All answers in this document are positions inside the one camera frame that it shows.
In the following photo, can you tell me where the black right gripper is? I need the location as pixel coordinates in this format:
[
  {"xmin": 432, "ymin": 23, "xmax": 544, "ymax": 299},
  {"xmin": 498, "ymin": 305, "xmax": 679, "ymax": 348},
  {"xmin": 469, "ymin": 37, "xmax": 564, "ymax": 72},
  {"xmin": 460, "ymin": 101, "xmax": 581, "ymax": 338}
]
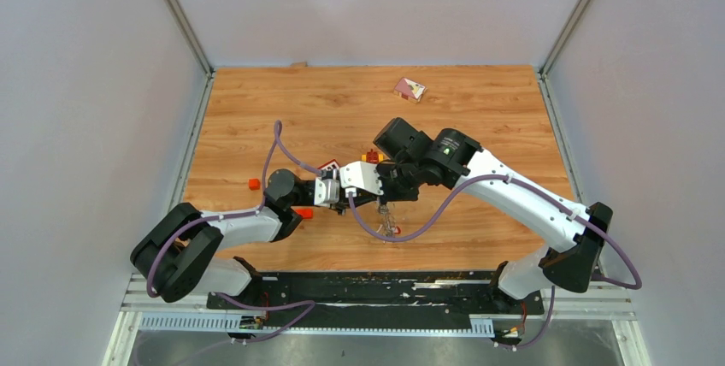
[{"xmin": 365, "ymin": 157, "xmax": 423, "ymax": 206}]

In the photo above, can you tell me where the chain of metal keyrings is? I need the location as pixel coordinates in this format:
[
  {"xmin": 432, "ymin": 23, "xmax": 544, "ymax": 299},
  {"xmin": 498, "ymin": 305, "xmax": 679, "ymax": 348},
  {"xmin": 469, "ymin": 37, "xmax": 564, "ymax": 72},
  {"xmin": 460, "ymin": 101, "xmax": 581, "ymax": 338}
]
[{"xmin": 376, "ymin": 200, "xmax": 402, "ymax": 243}]

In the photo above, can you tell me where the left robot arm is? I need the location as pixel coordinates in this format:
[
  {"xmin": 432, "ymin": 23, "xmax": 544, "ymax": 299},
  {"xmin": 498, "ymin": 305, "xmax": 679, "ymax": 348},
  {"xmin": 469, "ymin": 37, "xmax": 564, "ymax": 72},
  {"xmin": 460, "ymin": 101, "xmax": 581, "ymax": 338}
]
[{"xmin": 130, "ymin": 162, "xmax": 383, "ymax": 309}]

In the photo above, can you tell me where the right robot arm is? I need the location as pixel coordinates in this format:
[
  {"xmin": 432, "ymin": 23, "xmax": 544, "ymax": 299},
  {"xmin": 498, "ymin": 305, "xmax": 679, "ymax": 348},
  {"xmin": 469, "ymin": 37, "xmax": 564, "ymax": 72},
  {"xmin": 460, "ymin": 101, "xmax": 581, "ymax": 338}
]
[{"xmin": 374, "ymin": 117, "xmax": 613, "ymax": 313}]

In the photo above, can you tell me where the small red toy brick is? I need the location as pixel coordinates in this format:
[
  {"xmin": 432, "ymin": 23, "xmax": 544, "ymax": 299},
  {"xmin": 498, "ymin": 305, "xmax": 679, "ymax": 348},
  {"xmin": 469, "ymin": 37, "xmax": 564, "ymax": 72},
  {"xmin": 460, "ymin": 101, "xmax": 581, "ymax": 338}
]
[{"xmin": 296, "ymin": 208, "xmax": 314, "ymax": 220}]

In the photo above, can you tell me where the red toy brick car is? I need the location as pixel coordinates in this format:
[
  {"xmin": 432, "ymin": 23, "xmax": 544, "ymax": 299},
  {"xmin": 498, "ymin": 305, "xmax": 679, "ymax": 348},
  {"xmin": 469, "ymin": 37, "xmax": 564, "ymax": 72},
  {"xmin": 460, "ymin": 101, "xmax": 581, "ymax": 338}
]
[{"xmin": 361, "ymin": 150, "xmax": 385, "ymax": 164}]

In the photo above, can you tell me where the red window toy brick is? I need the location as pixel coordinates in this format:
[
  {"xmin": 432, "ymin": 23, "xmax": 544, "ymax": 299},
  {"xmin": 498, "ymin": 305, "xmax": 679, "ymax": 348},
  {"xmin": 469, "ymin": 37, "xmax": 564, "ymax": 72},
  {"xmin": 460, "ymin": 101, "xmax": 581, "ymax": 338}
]
[{"xmin": 319, "ymin": 159, "xmax": 340, "ymax": 171}]

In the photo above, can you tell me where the small orange cube brick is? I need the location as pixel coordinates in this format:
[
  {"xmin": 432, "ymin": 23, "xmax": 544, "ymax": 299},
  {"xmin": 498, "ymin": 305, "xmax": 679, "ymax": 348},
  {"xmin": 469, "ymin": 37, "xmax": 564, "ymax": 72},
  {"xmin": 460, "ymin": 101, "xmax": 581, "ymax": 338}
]
[{"xmin": 247, "ymin": 178, "xmax": 262, "ymax": 191}]

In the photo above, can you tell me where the red patterned card box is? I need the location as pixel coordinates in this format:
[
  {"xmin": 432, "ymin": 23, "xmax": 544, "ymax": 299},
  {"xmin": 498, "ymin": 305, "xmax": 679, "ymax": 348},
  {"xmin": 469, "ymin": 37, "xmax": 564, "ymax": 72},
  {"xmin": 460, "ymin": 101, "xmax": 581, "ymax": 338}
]
[{"xmin": 393, "ymin": 78, "xmax": 427, "ymax": 103}]

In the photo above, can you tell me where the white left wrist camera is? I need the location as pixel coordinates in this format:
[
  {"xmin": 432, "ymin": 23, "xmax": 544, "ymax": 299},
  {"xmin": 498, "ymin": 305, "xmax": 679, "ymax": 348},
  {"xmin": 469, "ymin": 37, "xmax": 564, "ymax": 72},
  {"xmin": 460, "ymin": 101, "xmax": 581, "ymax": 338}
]
[{"xmin": 313, "ymin": 177, "xmax": 340, "ymax": 208}]

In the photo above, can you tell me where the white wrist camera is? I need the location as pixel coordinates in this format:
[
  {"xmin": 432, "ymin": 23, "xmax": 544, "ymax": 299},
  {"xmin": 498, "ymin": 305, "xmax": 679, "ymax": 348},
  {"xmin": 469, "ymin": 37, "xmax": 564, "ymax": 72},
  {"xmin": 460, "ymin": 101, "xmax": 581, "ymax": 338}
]
[
  {"xmin": 313, "ymin": 177, "xmax": 340, "ymax": 208},
  {"xmin": 339, "ymin": 161, "xmax": 384, "ymax": 196}
]

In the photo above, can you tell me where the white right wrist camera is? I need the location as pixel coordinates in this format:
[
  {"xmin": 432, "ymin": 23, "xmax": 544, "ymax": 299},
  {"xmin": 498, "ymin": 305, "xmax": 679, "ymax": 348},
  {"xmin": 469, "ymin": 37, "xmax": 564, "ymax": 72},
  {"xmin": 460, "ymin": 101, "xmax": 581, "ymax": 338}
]
[{"xmin": 339, "ymin": 161, "xmax": 384, "ymax": 196}]

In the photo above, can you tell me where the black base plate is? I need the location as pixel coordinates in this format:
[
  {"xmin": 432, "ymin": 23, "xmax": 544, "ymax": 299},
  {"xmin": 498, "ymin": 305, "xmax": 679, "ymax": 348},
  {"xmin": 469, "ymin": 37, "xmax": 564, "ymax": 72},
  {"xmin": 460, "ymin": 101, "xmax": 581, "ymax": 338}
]
[{"xmin": 237, "ymin": 270, "xmax": 545, "ymax": 330}]

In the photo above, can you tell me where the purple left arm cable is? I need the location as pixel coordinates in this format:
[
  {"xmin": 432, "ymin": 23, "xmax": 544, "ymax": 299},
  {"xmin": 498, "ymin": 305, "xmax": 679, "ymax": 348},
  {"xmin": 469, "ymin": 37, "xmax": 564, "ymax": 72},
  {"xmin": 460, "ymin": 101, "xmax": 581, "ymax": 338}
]
[{"xmin": 145, "ymin": 120, "xmax": 327, "ymax": 347}]

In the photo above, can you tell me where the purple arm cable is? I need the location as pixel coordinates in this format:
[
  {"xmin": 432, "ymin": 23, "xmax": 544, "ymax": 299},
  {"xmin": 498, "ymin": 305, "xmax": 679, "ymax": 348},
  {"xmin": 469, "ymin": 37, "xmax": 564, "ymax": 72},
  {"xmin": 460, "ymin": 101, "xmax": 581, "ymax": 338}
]
[
  {"xmin": 346, "ymin": 173, "xmax": 644, "ymax": 351},
  {"xmin": 145, "ymin": 120, "xmax": 327, "ymax": 347}
]

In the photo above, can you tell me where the aluminium frame post left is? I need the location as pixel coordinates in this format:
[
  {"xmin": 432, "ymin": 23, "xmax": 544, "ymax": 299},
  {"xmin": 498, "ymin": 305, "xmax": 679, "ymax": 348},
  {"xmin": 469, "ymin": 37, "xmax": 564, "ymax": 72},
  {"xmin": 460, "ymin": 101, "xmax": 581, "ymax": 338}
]
[{"xmin": 163, "ymin": 0, "xmax": 214, "ymax": 77}]

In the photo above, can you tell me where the aluminium frame post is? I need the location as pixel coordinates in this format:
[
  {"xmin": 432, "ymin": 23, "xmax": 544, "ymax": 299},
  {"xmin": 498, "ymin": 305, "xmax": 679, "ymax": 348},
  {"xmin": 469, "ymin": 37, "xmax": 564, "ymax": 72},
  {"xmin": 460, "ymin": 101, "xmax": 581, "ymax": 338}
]
[
  {"xmin": 163, "ymin": 0, "xmax": 214, "ymax": 77},
  {"xmin": 539, "ymin": 0, "xmax": 593, "ymax": 78}
]

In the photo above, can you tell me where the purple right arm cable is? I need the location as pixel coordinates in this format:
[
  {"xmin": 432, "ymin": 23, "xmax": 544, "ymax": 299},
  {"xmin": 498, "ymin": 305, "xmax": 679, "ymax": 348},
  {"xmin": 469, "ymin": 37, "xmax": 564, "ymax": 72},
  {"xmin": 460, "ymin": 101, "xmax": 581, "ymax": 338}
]
[{"xmin": 346, "ymin": 173, "xmax": 644, "ymax": 351}]

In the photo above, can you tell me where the aluminium frame post right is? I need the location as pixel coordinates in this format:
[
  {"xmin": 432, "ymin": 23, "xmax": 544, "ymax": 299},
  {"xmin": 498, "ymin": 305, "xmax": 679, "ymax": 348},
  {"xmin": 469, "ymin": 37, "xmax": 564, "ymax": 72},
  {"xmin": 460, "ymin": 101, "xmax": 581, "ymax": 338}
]
[{"xmin": 539, "ymin": 0, "xmax": 593, "ymax": 78}]

